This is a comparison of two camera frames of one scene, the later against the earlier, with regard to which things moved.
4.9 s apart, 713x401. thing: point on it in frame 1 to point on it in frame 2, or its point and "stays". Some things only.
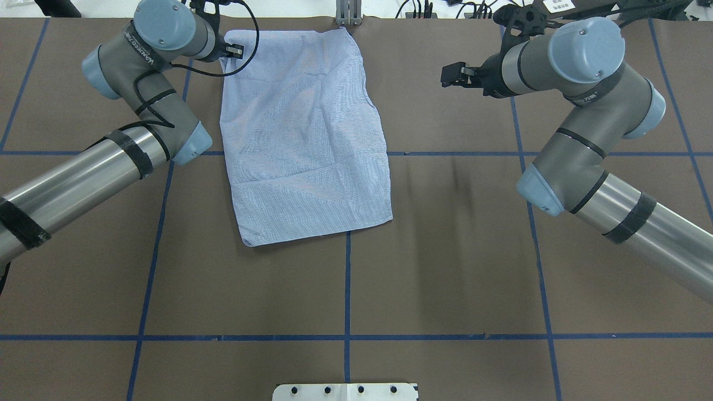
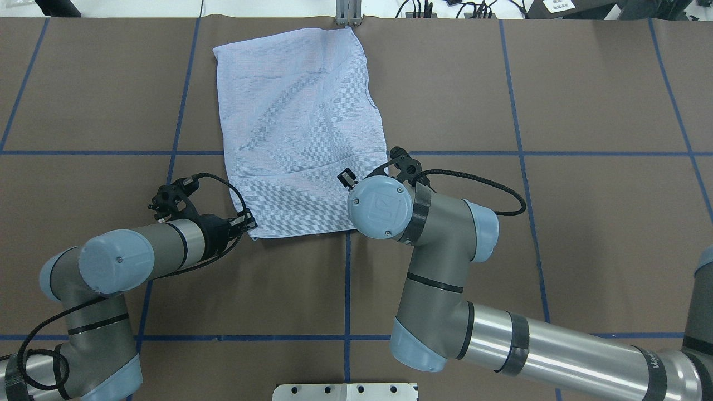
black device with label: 555,8 stays
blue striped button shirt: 304,148 stays
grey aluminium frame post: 348,13 stays
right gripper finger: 452,72 to 347,179
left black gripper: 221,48 to 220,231
